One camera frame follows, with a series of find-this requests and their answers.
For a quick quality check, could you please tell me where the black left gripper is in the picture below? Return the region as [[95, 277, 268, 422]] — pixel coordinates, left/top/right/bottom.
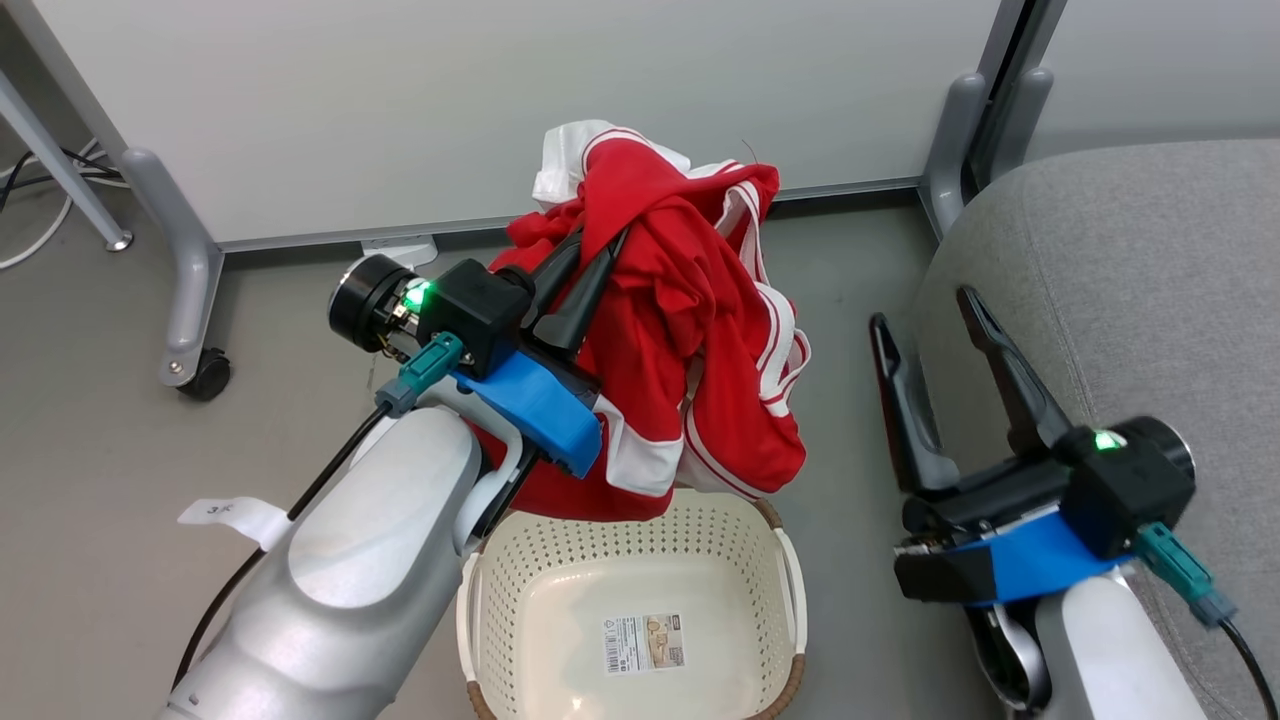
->
[[328, 228, 631, 379]]

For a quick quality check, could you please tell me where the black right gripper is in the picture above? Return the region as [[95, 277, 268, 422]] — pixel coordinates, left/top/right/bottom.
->
[[868, 285, 1197, 561]]

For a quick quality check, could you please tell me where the red white-striped garment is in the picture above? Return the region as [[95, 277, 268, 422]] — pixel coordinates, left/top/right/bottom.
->
[[470, 120, 813, 523]]

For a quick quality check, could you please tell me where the cream perforated laundry basket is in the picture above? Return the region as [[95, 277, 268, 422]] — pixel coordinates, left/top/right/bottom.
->
[[456, 488, 809, 720]]

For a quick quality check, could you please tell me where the white floor socket plate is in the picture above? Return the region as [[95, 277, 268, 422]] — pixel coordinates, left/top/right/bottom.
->
[[360, 235, 440, 271]]

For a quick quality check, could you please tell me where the large white partition panel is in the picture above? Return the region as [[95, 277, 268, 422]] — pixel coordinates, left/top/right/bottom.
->
[[5, 0, 1031, 253]]

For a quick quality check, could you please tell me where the grey partition foot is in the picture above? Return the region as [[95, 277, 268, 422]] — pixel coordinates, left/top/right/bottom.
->
[[918, 71, 991, 239], [985, 66, 1056, 186], [120, 147, 227, 389]]

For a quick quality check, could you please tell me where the printed label sticker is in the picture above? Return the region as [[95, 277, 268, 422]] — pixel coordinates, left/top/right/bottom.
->
[[602, 613, 688, 675]]

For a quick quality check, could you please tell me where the black caster wheel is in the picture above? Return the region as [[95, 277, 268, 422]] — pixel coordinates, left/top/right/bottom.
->
[[177, 346, 232, 402]]

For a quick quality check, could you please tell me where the grey metal table leg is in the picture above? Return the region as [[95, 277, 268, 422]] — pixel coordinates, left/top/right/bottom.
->
[[0, 68, 134, 253]]

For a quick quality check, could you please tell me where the black cable with teal plug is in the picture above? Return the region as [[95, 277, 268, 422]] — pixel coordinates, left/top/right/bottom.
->
[[1134, 522, 1280, 720], [172, 332, 467, 693]]

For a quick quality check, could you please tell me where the white paper cable tag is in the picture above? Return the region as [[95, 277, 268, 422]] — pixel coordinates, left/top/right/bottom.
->
[[177, 496, 293, 553]]

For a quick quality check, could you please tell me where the black floor cable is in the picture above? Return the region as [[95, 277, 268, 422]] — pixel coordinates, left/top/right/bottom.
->
[[0, 146, 126, 213]]

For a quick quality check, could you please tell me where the white floor cable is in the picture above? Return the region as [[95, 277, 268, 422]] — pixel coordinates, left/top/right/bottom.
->
[[0, 138, 131, 272]]

